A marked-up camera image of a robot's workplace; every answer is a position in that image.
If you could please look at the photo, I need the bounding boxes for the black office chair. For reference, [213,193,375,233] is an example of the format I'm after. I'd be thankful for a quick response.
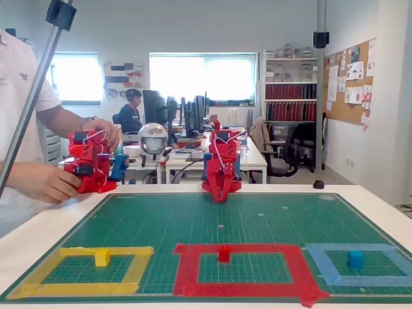
[262,124,300,183]
[294,111,328,173]

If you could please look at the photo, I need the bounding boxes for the person's left forearm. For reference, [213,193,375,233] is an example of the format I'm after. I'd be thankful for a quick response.
[35,102,89,131]

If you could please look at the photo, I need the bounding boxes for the green plant leaves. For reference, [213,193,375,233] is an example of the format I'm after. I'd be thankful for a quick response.
[395,201,412,220]

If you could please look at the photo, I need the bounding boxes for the yellow tape square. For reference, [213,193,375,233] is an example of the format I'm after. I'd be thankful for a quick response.
[5,246,155,300]

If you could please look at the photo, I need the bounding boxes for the person in white shirt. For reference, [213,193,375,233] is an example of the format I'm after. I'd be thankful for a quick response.
[0,29,62,239]

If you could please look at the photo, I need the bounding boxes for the red leader arm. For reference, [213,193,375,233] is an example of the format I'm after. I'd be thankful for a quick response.
[63,129,117,195]

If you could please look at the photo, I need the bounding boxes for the upright metal pole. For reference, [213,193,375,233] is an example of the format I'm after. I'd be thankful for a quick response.
[316,0,327,171]

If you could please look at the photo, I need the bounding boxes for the red tape square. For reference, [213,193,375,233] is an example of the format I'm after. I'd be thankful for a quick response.
[173,243,331,308]

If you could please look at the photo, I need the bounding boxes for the black computer monitor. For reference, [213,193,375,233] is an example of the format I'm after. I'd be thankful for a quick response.
[165,96,179,129]
[142,89,168,126]
[180,96,198,138]
[194,91,209,131]

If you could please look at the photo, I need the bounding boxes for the cork pin board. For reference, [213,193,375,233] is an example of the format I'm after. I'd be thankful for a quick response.
[323,37,377,127]

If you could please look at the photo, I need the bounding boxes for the small blue block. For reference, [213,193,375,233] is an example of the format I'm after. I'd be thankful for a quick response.
[346,250,365,270]

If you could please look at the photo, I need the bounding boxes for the small yellow block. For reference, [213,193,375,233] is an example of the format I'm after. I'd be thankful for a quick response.
[95,248,111,267]

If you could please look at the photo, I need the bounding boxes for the beige jacket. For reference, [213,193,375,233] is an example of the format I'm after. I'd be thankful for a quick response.
[250,117,274,155]

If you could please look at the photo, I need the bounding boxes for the white bookshelf with binders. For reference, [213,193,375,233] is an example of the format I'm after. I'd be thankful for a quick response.
[263,48,319,125]

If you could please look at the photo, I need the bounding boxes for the person's right hand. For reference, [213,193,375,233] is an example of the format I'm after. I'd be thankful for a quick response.
[5,160,83,205]

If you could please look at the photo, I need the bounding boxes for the slanted metal pole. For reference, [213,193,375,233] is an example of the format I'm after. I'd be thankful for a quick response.
[0,0,74,198]

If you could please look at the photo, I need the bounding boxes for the black pole clamp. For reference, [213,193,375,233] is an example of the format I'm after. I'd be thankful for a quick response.
[313,30,330,49]
[45,0,77,32]

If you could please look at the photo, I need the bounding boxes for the white helmet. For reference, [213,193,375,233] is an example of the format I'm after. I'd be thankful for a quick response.
[138,122,169,161]

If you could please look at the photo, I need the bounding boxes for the blue tape square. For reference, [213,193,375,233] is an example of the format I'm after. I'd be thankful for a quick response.
[302,243,412,287]

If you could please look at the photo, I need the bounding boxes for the white servo cable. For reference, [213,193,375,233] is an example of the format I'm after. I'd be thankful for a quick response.
[214,136,236,172]

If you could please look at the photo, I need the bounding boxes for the white round container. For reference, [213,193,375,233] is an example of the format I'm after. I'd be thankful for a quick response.
[124,144,143,159]

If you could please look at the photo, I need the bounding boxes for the green cutting mat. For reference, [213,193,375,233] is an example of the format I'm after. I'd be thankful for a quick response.
[0,192,412,304]

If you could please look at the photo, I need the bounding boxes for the person's left hand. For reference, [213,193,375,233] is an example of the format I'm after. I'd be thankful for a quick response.
[82,118,121,154]

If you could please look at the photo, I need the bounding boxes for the wide window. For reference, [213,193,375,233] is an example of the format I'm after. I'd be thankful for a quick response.
[149,51,259,104]

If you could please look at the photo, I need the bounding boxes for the seated person in dark top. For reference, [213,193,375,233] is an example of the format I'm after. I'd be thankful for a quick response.
[118,89,144,135]

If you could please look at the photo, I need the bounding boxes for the colourful drink bottle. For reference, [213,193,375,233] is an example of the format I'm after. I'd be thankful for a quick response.
[113,123,126,156]

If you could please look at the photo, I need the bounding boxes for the wall tool rack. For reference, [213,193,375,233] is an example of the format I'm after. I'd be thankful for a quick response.
[103,60,145,97]

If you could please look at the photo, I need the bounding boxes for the white drawer cabinet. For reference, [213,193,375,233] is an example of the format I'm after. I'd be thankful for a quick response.
[44,127,63,167]

